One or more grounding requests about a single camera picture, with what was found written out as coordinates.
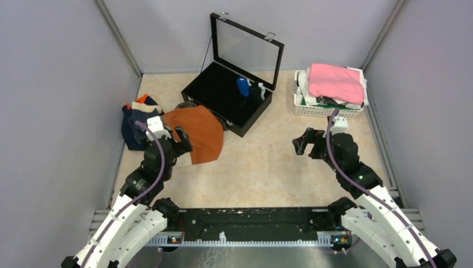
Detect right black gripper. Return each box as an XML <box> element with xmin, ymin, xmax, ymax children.
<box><xmin>293</xmin><ymin>127</ymin><xmax>342</xmax><ymax>173</ymax></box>

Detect orange underwear white waistband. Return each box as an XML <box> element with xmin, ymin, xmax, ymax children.
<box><xmin>163</xmin><ymin>106</ymin><xmax>224</xmax><ymax>165</ymax></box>

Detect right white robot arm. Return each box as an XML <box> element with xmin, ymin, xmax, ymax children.
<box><xmin>292</xmin><ymin>128</ymin><xmax>457</xmax><ymax>267</ymax></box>

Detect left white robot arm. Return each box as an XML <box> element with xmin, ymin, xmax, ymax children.
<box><xmin>61</xmin><ymin>122</ymin><xmax>192</xmax><ymax>267</ymax></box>

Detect olive beige underwear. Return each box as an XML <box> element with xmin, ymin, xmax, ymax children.
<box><xmin>175</xmin><ymin>101</ymin><xmax>198</xmax><ymax>109</ymax></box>

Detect black white rolled underwear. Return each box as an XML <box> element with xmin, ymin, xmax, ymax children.
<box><xmin>249</xmin><ymin>83</ymin><xmax>266</xmax><ymax>103</ymax></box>

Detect blue rolled underwear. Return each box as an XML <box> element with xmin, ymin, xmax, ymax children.
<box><xmin>236</xmin><ymin>76</ymin><xmax>251</xmax><ymax>97</ymax></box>

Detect white plastic basket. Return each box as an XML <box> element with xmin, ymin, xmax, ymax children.
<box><xmin>293</xmin><ymin>70</ymin><xmax>365</xmax><ymax>119</ymax></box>

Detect navy blue clothes pile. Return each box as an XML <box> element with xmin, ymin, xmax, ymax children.
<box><xmin>121</xmin><ymin>93</ymin><xmax>164</xmax><ymax>152</ymax></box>

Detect white clothes in basket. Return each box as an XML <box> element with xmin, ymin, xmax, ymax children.
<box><xmin>298</xmin><ymin>67</ymin><xmax>369</xmax><ymax>109</ymax></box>

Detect pink folded cloth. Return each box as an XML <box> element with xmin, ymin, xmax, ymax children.
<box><xmin>307</xmin><ymin>63</ymin><xmax>365</xmax><ymax>106</ymax></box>

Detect black box glass lid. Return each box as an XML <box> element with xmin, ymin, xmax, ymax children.
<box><xmin>181</xmin><ymin>13</ymin><xmax>284</xmax><ymax>137</ymax></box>

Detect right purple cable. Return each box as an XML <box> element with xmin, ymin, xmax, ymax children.
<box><xmin>325</xmin><ymin>108</ymin><xmax>438</xmax><ymax>268</ymax></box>

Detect purple cable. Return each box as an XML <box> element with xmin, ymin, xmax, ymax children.
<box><xmin>79</xmin><ymin>121</ymin><xmax>166</xmax><ymax>268</ymax></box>
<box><xmin>325</xmin><ymin>108</ymin><xmax>438</xmax><ymax>268</ymax></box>

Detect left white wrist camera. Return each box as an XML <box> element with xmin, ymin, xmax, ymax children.
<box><xmin>146</xmin><ymin>116</ymin><xmax>172</xmax><ymax>141</ymax></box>

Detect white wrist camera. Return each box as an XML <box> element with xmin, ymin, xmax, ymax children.
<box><xmin>146</xmin><ymin>116</ymin><xmax>172</xmax><ymax>141</ymax></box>
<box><xmin>329</xmin><ymin>116</ymin><xmax>348</xmax><ymax>135</ymax></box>

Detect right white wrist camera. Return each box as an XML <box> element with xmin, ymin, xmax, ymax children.
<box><xmin>329</xmin><ymin>116</ymin><xmax>348</xmax><ymax>135</ymax></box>

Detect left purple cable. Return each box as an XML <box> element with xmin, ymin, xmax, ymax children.
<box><xmin>79</xmin><ymin>121</ymin><xmax>166</xmax><ymax>268</ymax></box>

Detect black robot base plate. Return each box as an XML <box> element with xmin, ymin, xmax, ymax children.
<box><xmin>164</xmin><ymin>207</ymin><xmax>355</xmax><ymax>245</ymax></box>

